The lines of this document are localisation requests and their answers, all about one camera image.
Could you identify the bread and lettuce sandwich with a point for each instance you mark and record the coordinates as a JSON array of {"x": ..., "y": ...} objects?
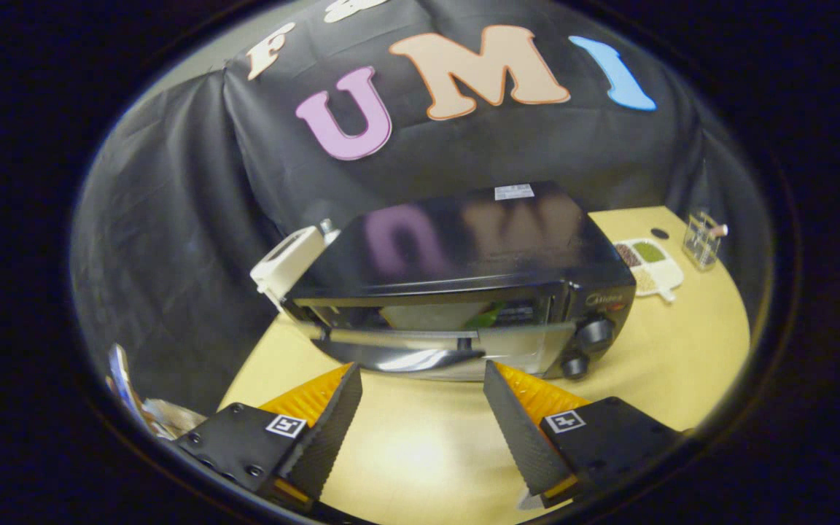
[{"x": 427, "y": 316}]

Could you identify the clear glass holder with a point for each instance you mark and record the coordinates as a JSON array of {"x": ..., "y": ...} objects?
[{"x": 703, "y": 240}]

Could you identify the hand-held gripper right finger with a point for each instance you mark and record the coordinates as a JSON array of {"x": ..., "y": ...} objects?
[{"x": 518, "y": 437}]

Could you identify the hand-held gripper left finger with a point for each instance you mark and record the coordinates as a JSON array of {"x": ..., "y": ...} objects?
[{"x": 329, "y": 430}]

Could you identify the blue white packet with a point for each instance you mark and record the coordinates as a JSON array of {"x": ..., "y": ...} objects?
[{"x": 122, "y": 379}]

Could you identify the white divided grain dish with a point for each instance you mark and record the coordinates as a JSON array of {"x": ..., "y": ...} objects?
[{"x": 657, "y": 273}]

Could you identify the black toaster oven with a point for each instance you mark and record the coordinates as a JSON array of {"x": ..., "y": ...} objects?
[{"x": 464, "y": 248}]

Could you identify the white pop-up toaster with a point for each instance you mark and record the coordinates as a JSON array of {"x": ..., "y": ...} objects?
[{"x": 285, "y": 262}]

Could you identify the black table grommet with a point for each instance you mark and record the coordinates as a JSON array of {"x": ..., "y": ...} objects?
[{"x": 660, "y": 233}]

